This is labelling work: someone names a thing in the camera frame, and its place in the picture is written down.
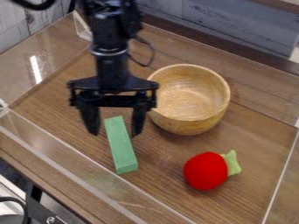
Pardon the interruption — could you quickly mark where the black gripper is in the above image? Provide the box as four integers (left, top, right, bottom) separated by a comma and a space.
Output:
66, 52, 160, 138

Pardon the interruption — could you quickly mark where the green rectangular block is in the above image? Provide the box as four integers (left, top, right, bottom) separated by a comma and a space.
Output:
104, 116, 137, 174

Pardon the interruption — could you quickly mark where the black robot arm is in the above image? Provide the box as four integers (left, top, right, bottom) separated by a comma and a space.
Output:
68, 0, 159, 136

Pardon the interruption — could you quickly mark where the brown wooden bowl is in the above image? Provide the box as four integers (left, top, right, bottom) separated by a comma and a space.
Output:
147, 64, 231, 136

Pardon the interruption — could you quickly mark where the red plush tomato toy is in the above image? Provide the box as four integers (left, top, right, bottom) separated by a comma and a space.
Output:
183, 150, 241, 191

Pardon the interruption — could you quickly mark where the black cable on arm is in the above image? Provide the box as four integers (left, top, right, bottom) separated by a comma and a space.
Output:
127, 34, 156, 68

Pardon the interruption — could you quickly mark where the clear acrylic tray wall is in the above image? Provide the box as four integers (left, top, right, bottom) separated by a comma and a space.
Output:
0, 100, 195, 224

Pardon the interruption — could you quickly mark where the black table frame bracket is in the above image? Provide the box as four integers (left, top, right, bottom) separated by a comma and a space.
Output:
25, 184, 68, 224

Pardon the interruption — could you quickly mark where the black cable under table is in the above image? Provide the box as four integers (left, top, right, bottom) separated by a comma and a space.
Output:
0, 196, 33, 224

